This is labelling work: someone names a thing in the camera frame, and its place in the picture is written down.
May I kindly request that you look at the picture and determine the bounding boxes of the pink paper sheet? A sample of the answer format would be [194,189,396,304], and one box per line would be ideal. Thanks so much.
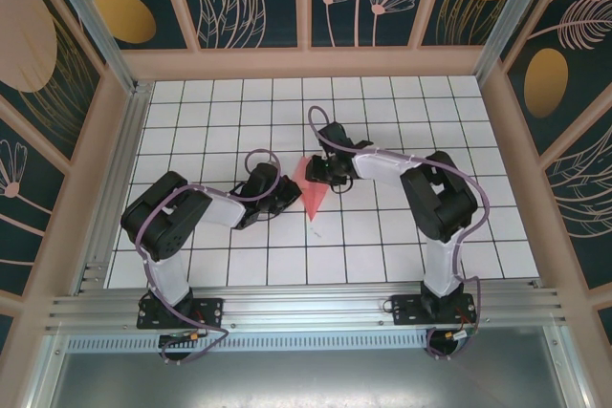
[292,155,331,223]

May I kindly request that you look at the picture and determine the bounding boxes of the grey sheet metal panel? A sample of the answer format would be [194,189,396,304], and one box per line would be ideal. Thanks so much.
[37,324,590,408]

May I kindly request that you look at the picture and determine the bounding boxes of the long aluminium frame rail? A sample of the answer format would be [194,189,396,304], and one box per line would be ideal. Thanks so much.
[45,286,573,333]

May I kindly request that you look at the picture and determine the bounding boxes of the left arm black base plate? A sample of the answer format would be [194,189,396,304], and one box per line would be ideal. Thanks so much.
[137,296,225,331]

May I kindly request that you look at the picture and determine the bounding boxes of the aluminium side rail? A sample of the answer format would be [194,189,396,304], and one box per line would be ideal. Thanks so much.
[74,81,155,295]

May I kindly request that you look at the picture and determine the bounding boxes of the slotted metal cable duct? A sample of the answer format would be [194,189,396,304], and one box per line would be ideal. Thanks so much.
[66,334,431,353]

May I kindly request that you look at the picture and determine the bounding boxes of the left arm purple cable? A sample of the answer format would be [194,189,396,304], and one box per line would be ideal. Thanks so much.
[134,148,283,367]

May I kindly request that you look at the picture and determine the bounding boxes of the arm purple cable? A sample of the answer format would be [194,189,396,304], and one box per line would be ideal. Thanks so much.
[308,105,491,362]
[134,148,283,367]

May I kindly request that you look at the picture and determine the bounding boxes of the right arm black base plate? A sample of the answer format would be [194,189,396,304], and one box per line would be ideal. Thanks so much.
[390,292,479,328]

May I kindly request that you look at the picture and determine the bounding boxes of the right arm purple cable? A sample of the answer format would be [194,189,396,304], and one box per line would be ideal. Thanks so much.
[308,105,491,362]

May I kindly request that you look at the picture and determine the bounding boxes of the aluminium corner post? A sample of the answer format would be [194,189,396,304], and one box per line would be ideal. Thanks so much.
[40,0,140,94]
[475,0,563,87]

